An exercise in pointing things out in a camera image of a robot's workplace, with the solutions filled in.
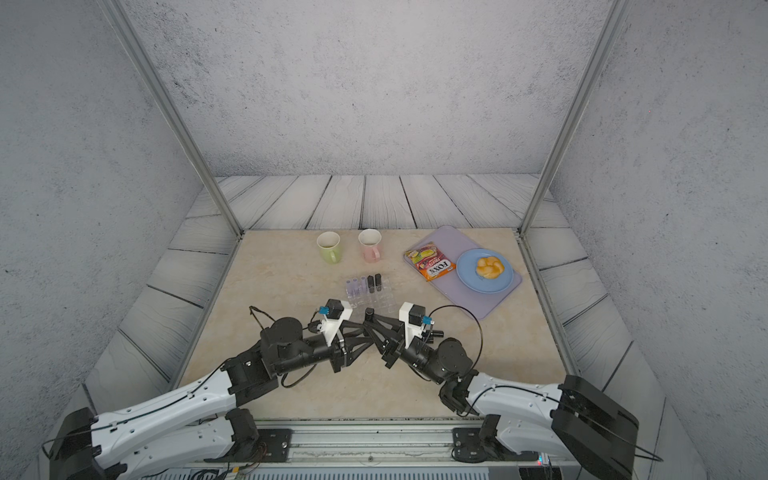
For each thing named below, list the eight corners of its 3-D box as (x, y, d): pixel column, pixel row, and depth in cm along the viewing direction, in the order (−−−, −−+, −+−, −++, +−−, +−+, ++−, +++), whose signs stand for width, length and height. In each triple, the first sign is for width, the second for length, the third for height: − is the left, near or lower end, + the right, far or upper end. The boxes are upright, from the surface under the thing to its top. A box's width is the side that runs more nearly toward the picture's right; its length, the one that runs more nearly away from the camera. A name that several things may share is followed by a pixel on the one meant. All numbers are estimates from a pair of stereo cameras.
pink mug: (359, 268, 109) (357, 250, 102) (361, 246, 116) (359, 228, 109) (380, 268, 109) (379, 250, 102) (381, 246, 116) (380, 228, 109)
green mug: (318, 271, 110) (313, 254, 103) (323, 248, 118) (318, 231, 111) (340, 271, 110) (336, 254, 103) (343, 248, 117) (340, 231, 110)
